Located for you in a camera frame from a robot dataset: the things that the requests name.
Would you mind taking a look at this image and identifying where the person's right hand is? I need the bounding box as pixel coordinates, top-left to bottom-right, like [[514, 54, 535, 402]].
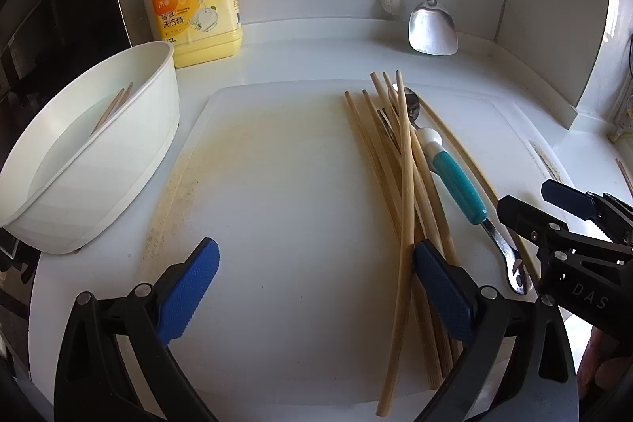
[[586, 330, 633, 384]]

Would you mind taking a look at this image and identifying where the metal fork with face cutout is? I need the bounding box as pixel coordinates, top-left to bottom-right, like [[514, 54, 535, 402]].
[[482, 218, 534, 295]]

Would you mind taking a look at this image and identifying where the yellow dish soap bottle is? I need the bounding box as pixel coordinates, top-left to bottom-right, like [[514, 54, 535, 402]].
[[133, 0, 244, 68]]

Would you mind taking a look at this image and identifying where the tan bamboo chopstick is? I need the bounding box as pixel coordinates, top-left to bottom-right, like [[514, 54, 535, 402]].
[[616, 159, 633, 191], [93, 89, 124, 132], [99, 82, 134, 126]]

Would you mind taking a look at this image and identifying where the white plastic basin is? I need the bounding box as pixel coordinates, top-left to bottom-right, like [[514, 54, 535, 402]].
[[0, 40, 180, 255]]

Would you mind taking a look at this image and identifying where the teal handled metal spoon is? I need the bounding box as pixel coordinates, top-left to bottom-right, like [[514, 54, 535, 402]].
[[392, 84, 488, 225]]

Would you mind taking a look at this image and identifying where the pile of bamboo chopsticks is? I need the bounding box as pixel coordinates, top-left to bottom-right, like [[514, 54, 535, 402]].
[[345, 70, 500, 418]]

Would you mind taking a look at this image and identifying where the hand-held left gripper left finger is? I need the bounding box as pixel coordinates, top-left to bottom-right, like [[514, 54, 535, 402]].
[[54, 238, 221, 422]]

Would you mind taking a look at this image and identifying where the white plastic cutting board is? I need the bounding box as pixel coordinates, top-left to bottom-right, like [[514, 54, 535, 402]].
[[114, 80, 579, 408]]

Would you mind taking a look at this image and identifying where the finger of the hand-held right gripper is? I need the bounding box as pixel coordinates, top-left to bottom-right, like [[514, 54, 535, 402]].
[[497, 195, 633, 262], [540, 179, 633, 247]]

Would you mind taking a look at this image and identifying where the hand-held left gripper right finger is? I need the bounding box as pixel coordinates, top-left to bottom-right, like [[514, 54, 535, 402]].
[[414, 240, 579, 422]]

